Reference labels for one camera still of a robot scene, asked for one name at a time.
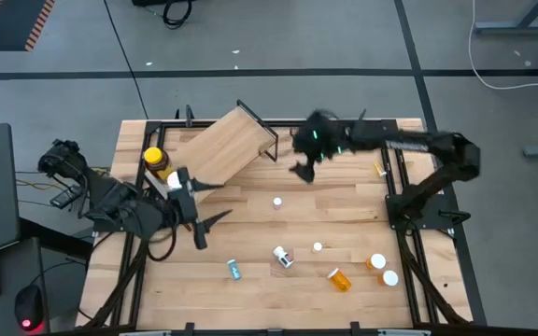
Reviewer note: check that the silver aluminium rail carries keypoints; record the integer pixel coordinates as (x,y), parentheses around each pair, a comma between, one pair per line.
(404,333)
(145,333)

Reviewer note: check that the black computer mouse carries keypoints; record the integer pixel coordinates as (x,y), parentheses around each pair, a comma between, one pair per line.
(28,305)

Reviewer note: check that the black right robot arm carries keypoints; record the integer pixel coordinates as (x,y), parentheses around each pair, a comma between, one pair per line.
(456,154)

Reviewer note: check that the large white labelled bottle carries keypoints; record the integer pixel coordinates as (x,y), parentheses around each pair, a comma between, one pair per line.
(174,180)

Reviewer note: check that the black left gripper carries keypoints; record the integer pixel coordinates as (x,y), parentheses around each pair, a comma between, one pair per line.
(187,205)

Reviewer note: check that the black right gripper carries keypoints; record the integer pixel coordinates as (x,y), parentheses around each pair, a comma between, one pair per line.
(320,135)

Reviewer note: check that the small white medicine bottle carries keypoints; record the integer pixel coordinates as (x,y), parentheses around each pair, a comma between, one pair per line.
(282,256)

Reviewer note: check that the pink vial white cap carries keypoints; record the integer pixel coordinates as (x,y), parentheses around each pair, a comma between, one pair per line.
(277,202)

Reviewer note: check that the orange vial white cap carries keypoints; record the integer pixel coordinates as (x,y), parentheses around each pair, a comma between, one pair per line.
(340,280)
(389,278)
(377,261)

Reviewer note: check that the grey metal floor stand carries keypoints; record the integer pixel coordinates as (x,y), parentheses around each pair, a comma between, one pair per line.
(521,27)

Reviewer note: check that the black gantry post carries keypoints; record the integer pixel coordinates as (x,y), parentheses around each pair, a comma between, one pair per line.
(188,329)
(189,116)
(355,329)
(361,117)

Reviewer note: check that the black aluminium table frame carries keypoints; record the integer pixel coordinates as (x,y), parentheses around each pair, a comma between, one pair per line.
(171,124)

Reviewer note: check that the yellow vial white cap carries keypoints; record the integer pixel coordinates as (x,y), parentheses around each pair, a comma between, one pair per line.
(380,169)
(316,247)

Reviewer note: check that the black side desk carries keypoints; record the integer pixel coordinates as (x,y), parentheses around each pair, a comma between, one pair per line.
(7,275)

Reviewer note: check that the small black device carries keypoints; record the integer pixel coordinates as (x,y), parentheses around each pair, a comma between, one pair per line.
(63,198)

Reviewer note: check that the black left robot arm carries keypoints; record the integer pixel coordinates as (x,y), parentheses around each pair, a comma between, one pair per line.
(110,200)

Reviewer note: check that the brown bottle yellow cap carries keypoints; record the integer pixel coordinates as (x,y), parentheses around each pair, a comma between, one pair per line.
(154,158)

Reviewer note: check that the wooden shelf black frame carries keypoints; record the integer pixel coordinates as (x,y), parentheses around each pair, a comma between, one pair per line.
(222,149)

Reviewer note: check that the teal transparent vial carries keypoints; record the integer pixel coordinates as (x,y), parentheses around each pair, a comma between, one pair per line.
(234,270)

